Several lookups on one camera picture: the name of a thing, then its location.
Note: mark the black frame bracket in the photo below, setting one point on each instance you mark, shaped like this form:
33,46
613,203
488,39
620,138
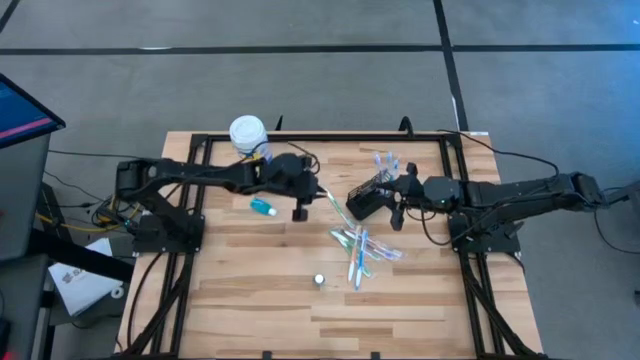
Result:
406,125
279,125

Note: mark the orange toothbrush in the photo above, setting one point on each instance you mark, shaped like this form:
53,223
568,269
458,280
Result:
352,262

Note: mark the black aluminium table frame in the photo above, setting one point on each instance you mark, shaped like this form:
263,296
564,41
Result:
325,137

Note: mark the teal mouthwash bottle white cap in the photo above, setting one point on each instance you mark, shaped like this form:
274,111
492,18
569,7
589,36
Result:
262,206
319,279

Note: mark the Lysol disinfecting wipes canister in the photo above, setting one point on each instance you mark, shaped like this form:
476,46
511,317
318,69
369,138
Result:
247,132

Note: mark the purple toothbrush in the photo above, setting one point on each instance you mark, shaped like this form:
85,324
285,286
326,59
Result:
387,250
378,160

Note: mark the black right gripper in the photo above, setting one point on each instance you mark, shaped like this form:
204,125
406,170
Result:
412,194

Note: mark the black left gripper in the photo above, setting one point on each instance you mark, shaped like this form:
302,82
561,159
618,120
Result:
297,175

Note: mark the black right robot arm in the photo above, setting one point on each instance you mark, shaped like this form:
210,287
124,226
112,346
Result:
500,197

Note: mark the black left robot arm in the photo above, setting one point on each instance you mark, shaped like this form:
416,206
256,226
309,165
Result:
200,172

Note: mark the white tape roll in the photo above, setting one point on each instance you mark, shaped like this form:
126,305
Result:
113,292

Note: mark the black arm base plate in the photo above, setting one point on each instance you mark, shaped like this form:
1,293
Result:
500,245
150,245

